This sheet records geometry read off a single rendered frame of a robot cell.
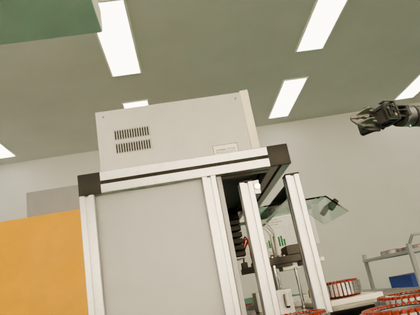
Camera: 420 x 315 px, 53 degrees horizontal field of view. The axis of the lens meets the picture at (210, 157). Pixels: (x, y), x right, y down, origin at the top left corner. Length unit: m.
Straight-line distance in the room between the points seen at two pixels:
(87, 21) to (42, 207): 4.68
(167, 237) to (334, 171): 6.24
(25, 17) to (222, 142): 0.62
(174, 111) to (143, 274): 0.42
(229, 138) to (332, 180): 5.95
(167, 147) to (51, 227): 3.85
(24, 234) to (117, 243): 4.06
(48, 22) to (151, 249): 0.48
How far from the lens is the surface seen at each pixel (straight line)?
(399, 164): 7.45
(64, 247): 4.75
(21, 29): 0.56
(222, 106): 1.08
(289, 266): 1.30
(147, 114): 1.08
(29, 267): 4.84
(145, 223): 0.87
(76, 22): 0.55
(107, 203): 0.89
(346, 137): 7.28
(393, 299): 0.76
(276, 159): 0.90
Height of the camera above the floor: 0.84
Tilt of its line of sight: 18 degrees up
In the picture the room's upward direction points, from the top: 10 degrees counter-clockwise
